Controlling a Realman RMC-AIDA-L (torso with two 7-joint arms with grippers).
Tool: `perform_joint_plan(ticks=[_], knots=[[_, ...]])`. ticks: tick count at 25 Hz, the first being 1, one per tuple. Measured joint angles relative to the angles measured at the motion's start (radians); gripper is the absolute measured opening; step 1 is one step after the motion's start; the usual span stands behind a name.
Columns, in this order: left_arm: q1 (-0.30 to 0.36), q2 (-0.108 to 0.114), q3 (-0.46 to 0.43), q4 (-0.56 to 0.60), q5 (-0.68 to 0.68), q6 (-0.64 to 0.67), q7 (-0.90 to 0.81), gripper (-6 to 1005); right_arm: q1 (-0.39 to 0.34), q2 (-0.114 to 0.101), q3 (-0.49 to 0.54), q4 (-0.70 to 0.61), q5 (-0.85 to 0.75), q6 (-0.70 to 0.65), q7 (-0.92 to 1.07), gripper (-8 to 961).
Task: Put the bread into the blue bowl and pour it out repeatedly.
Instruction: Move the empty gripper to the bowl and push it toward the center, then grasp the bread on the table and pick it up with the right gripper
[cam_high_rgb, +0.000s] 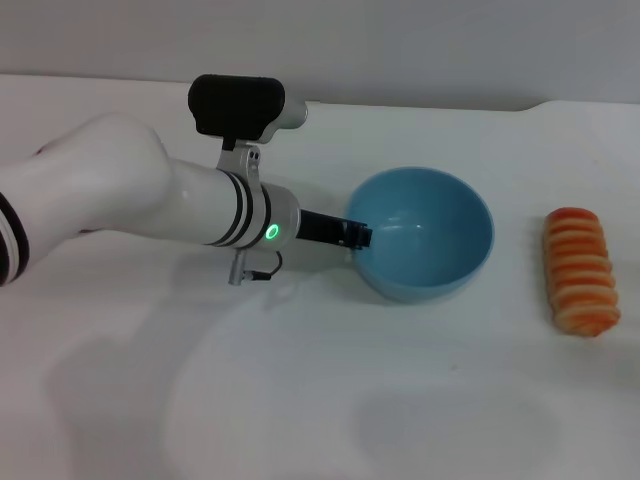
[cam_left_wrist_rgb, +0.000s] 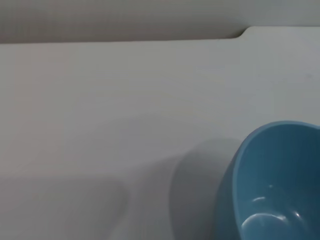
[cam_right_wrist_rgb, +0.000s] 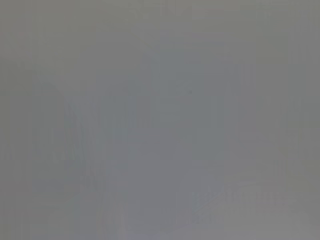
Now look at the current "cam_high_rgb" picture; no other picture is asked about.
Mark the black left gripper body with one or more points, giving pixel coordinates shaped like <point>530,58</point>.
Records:
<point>320,227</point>

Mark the orange striped bread roll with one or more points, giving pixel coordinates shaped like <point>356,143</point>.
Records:
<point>580,270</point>

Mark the silver camera mount bracket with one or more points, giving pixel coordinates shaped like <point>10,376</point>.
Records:
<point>245,160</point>

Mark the blue bowl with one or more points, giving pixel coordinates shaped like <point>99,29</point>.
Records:
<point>430,250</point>

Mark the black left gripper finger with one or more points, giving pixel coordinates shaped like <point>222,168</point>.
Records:
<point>359,236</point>

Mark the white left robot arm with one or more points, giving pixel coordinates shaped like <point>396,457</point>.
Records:
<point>125,190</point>

